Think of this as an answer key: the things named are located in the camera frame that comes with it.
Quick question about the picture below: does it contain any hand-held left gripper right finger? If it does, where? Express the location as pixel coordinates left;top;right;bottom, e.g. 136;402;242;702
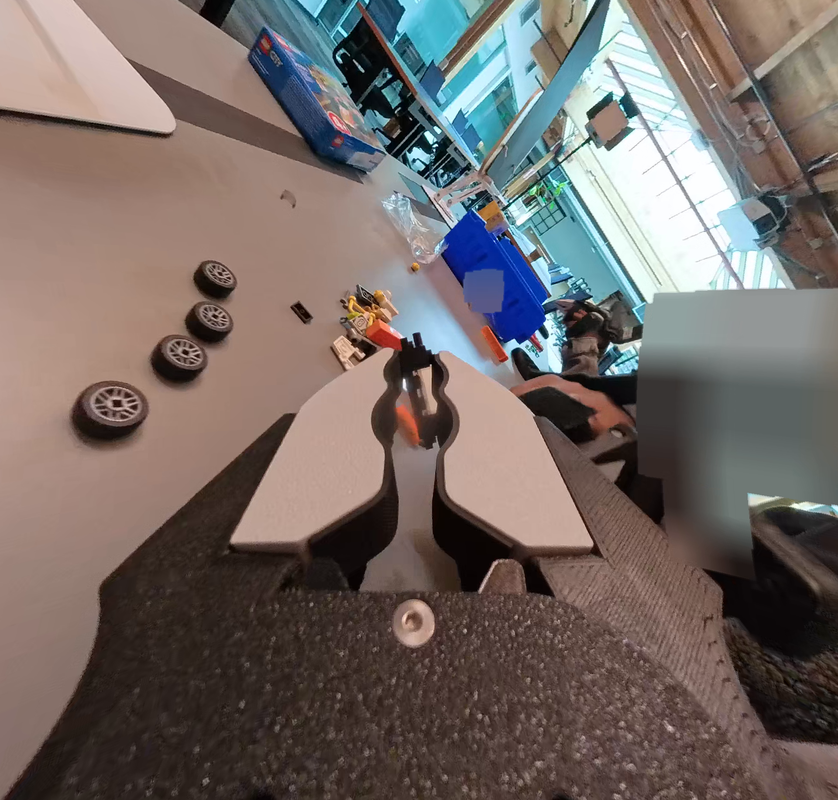
434;351;595;582

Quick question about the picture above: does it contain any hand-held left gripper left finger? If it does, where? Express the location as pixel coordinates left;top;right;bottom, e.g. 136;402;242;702
231;358;395;582

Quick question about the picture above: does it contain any orange lego race car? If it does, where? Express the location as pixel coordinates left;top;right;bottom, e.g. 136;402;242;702
393;333;446;450

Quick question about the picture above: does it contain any person's right hand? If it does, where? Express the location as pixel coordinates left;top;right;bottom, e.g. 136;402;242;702
511;375;639;437

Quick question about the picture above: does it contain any blue lego box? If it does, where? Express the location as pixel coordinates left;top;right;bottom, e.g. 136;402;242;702
249;28;387;172

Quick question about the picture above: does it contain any yellow lego hand truck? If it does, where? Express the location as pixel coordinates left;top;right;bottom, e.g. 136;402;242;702
341;287;398;323

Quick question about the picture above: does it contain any clear plastic bag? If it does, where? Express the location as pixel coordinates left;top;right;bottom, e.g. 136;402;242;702
381;192;450;264

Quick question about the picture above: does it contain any blue plastic bin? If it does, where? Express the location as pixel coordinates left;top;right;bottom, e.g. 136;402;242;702
440;211;551;345

